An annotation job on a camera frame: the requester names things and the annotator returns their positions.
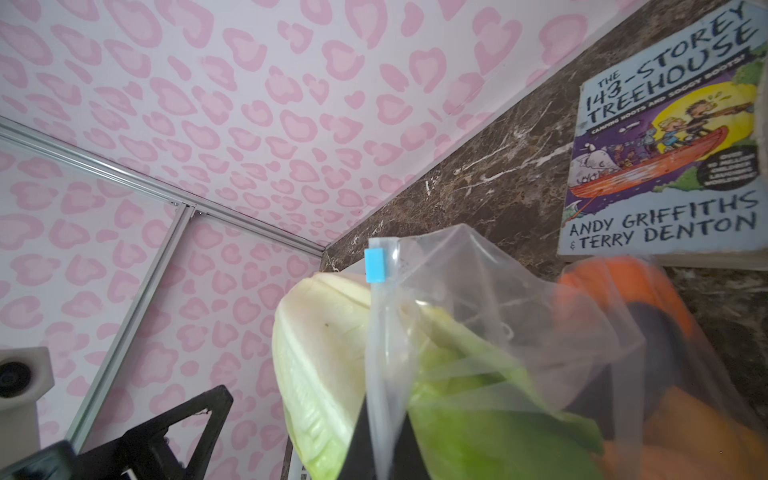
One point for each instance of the yellow toy potato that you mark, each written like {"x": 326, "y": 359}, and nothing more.
{"x": 681, "y": 437}

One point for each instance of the dark toy eggplant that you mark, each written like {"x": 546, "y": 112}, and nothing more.
{"x": 662, "y": 368}

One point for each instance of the aluminium frame strut left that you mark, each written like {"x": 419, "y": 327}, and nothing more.
{"x": 95, "y": 398}

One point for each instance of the clear zip top bag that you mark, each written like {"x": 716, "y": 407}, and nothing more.
{"x": 557, "y": 334}

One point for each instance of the Treehouse paperback book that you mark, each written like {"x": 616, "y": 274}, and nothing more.
{"x": 670, "y": 150}

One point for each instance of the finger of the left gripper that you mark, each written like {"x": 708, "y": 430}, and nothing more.
{"x": 144, "y": 451}

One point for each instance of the green white toy cabbage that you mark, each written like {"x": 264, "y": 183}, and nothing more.
{"x": 474, "y": 411}

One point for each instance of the orange toy pumpkin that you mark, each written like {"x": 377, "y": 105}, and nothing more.
{"x": 608, "y": 279}

